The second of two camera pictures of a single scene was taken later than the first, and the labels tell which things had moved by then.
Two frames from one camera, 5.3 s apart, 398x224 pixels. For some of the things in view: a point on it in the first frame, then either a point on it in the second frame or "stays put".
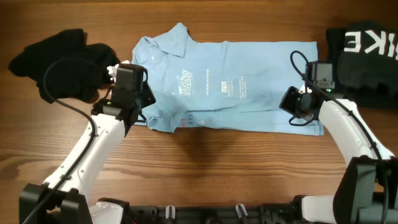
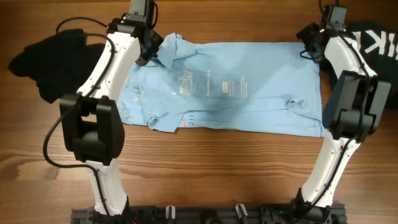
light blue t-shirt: [227, 86] stays put
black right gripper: [286, 103] → [305, 35]
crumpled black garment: [79, 79] stays put
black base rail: [267, 213] stays put
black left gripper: [149, 98] → [158, 40]
